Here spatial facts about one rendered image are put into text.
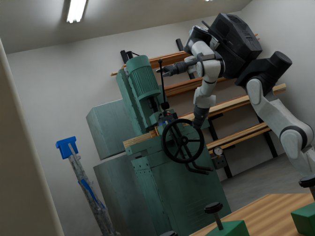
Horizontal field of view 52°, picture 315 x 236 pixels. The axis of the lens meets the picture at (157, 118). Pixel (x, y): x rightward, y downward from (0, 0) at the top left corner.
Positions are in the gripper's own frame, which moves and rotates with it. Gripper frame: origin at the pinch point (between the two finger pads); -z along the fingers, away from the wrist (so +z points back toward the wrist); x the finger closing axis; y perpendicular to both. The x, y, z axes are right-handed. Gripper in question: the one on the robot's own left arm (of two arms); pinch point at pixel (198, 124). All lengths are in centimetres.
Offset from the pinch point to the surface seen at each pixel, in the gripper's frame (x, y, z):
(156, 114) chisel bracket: 13.0, 33.7, -22.7
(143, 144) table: -15.2, 30.2, -21.5
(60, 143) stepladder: -18, 104, -65
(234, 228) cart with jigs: -92, -30, 82
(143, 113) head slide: 17, 46, -31
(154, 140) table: -9.2, 25.0, -21.5
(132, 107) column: 22, 57, -36
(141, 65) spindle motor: 33, 56, -1
